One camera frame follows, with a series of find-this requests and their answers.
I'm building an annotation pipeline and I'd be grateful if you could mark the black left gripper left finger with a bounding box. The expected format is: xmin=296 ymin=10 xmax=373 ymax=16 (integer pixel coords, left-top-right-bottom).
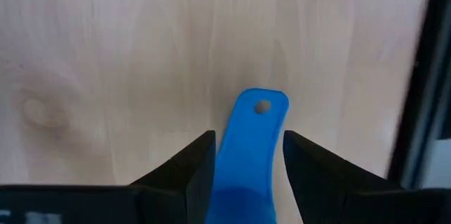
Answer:
xmin=0 ymin=130 xmax=216 ymax=224

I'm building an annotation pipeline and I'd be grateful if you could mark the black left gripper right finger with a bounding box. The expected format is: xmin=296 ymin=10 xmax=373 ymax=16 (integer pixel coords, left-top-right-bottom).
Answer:
xmin=283 ymin=130 xmax=451 ymax=224

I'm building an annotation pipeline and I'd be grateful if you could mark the light blue measuring cup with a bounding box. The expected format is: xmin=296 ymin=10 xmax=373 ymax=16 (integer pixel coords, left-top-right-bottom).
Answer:
xmin=205 ymin=88 xmax=290 ymax=224

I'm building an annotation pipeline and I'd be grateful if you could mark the black aluminium table frame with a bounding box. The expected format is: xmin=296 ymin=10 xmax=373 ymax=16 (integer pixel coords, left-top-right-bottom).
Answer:
xmin=387 ymin=0 xmax=451 ymax=189

